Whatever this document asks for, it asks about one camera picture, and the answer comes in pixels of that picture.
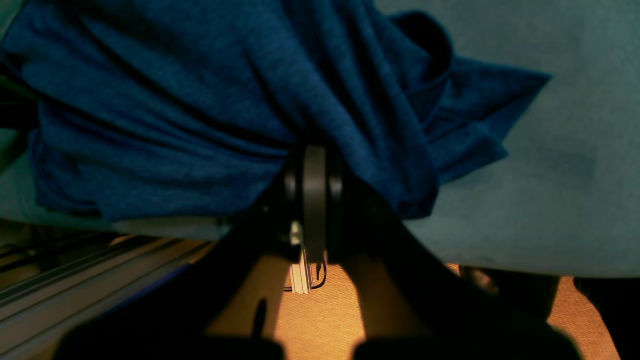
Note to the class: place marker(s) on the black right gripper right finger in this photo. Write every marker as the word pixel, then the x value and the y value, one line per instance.
pixel 413 306

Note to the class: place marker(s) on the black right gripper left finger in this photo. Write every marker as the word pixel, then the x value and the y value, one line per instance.
pixel 225 305

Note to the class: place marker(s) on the teal table cloth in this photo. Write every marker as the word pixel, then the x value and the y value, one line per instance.
pixel 565 198

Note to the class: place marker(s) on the blue t-shirt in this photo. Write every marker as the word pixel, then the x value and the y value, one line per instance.
pixel 167 108

